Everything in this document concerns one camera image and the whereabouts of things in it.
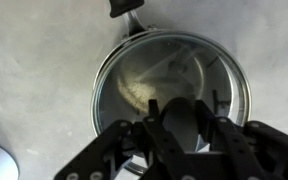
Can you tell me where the glass lid with black knob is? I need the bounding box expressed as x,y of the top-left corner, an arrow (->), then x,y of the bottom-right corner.
90,29 -> 253,177

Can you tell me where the black pot with handle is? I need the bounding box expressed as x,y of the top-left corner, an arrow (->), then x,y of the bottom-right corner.
91,0 -> 252,134

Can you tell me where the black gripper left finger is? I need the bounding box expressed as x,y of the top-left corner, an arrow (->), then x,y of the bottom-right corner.
53,98 -> 189,180

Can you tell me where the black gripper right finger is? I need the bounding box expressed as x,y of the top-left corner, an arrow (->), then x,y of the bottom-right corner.
193,99 -> 288,180

